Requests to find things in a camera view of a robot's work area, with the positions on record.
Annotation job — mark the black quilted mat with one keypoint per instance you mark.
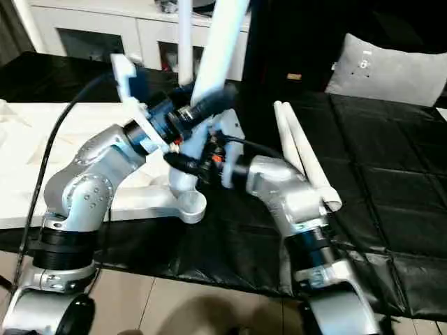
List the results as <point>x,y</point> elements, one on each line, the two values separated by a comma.
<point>401,174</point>

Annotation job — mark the grey helmet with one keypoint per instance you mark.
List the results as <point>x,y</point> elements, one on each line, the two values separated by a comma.
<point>202,3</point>

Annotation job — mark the white flat panel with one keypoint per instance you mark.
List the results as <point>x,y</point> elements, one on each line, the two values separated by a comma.
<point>443,114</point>

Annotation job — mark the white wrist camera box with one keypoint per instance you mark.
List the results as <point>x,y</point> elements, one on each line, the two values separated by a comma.
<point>132,90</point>
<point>232,139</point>

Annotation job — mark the grey cushion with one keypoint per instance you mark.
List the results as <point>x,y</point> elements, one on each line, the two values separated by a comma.
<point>387,70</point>

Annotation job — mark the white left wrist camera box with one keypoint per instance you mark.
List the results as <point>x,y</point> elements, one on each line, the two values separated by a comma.
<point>132,90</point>

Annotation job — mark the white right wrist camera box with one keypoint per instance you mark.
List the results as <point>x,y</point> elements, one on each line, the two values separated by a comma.
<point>232,139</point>

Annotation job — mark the white plastic table top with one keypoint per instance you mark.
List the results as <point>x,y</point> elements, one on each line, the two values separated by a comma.
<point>52,139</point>

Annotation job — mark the black cabinet with gold label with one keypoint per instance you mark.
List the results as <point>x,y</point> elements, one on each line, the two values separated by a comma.
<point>297,38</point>

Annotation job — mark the white sideboard with glass doors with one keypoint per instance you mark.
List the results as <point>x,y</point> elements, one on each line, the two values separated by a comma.
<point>104,24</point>

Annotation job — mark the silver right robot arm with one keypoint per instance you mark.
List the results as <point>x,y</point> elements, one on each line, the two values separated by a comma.
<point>290,195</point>

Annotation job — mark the white plastic table leg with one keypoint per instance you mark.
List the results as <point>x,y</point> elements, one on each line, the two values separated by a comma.
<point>185,42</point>
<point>220,52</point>
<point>314,164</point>
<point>288,132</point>

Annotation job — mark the grey curtain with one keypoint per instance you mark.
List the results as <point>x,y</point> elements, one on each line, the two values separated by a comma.
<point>14,31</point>

